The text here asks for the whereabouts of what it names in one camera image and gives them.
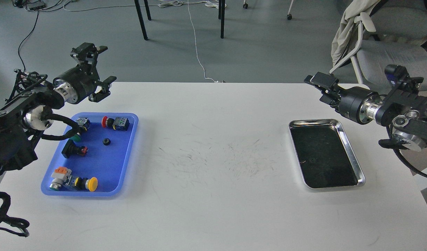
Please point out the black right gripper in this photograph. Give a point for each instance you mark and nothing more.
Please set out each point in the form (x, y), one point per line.
(356, 104)

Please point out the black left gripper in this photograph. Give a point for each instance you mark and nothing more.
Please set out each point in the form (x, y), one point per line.
(76, 84)

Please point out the small black gear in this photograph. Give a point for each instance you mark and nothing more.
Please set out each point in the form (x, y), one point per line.
(106, 141)

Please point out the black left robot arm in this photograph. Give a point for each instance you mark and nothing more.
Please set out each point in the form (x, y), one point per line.
(28, 113)

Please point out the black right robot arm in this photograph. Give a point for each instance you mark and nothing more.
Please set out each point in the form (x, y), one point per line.
(403, 112)

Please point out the steel tray with black mat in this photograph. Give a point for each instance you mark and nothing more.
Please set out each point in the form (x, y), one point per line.
(325, 155)

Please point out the blue plastic tray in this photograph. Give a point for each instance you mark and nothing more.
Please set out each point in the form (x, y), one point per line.
(107, 163)

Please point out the beige jacket on chair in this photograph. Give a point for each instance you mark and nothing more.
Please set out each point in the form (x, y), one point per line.
(346, 26)

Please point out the black table leg left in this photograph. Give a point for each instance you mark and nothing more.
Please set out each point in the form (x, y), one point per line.
(140, 17)

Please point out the black table leg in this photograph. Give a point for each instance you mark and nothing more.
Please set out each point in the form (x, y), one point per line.
(140, 17)
(221, 16)

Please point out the black power strip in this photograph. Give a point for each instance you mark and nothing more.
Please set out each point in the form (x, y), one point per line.
(35, 6)

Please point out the grey office chair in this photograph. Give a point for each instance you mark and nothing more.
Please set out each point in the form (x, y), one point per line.
(393, 33)

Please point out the black table leg right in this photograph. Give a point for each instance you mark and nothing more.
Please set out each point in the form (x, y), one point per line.
(221, 16)

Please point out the green push button switch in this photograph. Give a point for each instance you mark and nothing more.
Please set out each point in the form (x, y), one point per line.
(84, 124)

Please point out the red push button switch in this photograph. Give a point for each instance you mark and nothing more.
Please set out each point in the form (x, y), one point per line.
(119, 123)

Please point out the grey orange switch block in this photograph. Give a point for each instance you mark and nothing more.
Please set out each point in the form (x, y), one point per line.
(60, 176)

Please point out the yellow push button switch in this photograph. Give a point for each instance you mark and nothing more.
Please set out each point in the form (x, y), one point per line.
(80, 184)

